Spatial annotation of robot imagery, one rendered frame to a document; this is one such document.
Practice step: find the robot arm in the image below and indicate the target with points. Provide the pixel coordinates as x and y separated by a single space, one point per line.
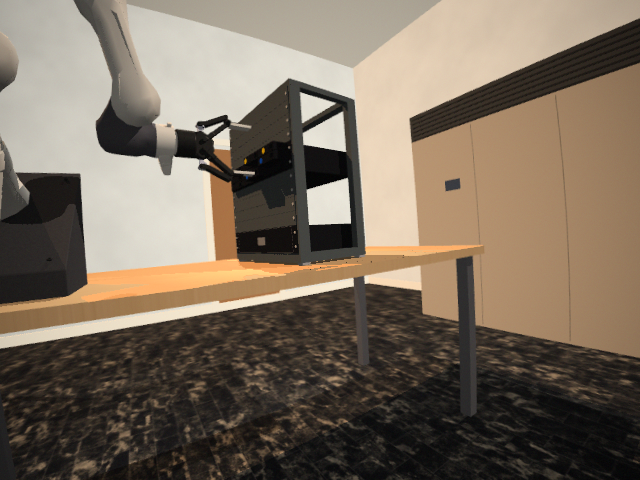
133 99

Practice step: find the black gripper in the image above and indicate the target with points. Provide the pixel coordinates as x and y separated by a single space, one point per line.
190 142

